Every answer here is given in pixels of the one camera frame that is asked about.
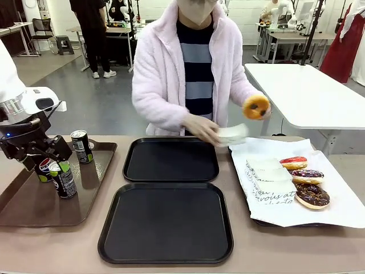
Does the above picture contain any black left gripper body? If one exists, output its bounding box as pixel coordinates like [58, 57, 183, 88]
[0, 118, 51, 163]

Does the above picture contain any black green Pepsi can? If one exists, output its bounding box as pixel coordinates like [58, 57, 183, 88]
[70, 130, 94, 165]
[34, 155, 58, 184]
[48, 161, 78, 200]

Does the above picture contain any yellow glazed donut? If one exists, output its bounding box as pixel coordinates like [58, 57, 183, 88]
[242, 95, 271, 120]

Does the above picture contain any red iced donut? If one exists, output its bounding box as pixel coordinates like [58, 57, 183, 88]
[279, 156, 309, 171]

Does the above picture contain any purple sprinkled donut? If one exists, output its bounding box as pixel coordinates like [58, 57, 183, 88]
[289, 168, 325, 185]

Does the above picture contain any person's right forearm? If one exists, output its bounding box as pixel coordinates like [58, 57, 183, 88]
[132, 91, 197, 132]

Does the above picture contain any person's left forearm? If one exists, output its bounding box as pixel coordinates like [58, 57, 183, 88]
[222, 67, 266, 111]

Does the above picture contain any person's right hand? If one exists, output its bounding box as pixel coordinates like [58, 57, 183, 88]
[182, 112, 224, 148]

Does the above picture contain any grey step stool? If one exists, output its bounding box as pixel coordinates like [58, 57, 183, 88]
[55, 35, 75, 56]

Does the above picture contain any black office chair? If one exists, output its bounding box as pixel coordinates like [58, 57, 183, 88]
[30, 18, 57, 55]

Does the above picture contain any black square plastic tray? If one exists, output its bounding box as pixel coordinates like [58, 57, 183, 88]
[98, 182, 234, 265]
[122, 136, 220, 183]

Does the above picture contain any white background desk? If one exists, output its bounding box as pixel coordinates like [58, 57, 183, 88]
[0, 22, 34, 58]

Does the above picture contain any bystander in black clothes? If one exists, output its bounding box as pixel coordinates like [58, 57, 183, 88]
[69, 0, 117, 79]

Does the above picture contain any person in pink jacket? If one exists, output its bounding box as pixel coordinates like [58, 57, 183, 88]
[131, 0, 267, 137]

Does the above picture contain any blue striped shirt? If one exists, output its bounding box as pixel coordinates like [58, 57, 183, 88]
[176, 19, 214, 136]

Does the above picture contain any beige face mask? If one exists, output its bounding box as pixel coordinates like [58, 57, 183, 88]
[177, 0, 214, 26]

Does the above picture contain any black paper-covered tray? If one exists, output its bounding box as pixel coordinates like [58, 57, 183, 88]
[228, 145, 326, 228]

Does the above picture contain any grey background workbench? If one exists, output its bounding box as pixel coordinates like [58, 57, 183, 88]
[255, 22, 339, 65]

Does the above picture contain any white side table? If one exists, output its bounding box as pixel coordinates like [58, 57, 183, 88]
[244, 63, 365, 155]

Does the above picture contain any chocolate sprinkled donut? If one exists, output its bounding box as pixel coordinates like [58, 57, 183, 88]
[294, 182, 331, 211]

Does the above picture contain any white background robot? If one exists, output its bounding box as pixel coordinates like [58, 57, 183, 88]
[270, 0, 310, 31]

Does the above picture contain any black tripod pole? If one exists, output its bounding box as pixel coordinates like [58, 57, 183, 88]
[301, 0, 326, 68]

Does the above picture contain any white paper sheet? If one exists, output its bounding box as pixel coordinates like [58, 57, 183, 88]
[229, 136, 365, 229]

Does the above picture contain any figure in red dress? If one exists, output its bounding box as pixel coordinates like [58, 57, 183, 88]
[319, 0, 365, 84]

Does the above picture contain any brown plastic handled tray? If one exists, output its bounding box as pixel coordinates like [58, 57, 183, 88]
[0, 139, 118, 228]

